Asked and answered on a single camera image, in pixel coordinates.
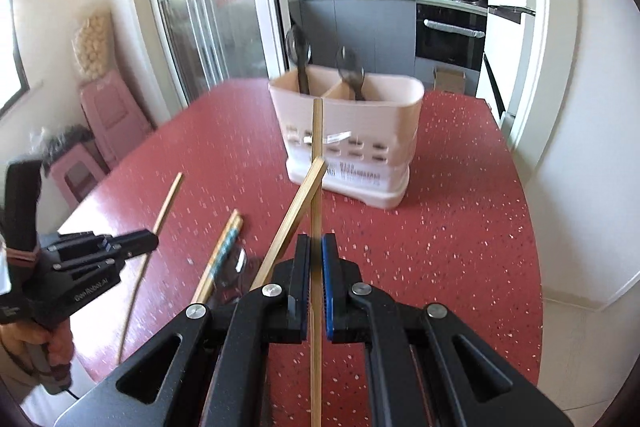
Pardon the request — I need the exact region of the grey kitchen counter cabinet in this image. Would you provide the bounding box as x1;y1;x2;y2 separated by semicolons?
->
289;0;488;80

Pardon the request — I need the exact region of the white kitchen appliance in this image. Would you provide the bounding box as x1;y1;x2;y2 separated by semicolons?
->
475;4;536;120

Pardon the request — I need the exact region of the glass sliding door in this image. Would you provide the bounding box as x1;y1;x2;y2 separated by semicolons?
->
145;0;282;108

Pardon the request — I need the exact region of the black built-in oven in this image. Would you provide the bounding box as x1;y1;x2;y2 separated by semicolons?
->
415;2;488;72

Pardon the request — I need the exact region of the bag of white balls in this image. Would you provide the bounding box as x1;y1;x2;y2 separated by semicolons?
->
70;7;113;82

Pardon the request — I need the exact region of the dark plastic spoon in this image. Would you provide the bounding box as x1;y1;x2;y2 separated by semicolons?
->
285;24;313;95
335;46;368;102

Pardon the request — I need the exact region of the blue patterned bamboo chopstick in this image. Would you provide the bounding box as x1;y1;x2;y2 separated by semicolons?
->
200;215;245;300
191;209;239;304

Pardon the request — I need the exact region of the pink plastic stool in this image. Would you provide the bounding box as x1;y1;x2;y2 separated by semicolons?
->
47;142;108;204

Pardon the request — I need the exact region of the dark grey cloth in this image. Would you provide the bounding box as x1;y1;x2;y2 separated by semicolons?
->
30;124;96;168

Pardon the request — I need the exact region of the person's left hand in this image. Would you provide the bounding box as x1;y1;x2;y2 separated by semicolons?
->
30;324;75;389

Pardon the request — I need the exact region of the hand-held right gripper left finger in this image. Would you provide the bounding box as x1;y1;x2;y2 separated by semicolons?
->
54;233;313;427

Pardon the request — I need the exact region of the window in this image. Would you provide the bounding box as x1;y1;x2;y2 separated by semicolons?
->
0;0;27;118

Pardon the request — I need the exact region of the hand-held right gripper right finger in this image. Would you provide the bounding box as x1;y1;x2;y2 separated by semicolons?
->
322;233;573;427

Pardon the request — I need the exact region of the plain bamboo chopstick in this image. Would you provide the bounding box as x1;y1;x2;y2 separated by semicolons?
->
249;158;328;294
310;99;326;427
117;172;185;364

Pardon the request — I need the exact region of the cardboard box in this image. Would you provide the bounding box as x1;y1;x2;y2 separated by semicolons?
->
432;66;467;95

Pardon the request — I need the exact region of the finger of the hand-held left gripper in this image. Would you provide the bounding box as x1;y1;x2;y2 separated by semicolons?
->
47;229;160;264
52;257;127;288

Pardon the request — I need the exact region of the pink folding chair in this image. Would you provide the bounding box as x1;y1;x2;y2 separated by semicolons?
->
79;69;153;168

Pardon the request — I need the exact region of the white plastic cutlery holder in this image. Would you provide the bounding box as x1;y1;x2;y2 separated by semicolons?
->
268;66;426;210

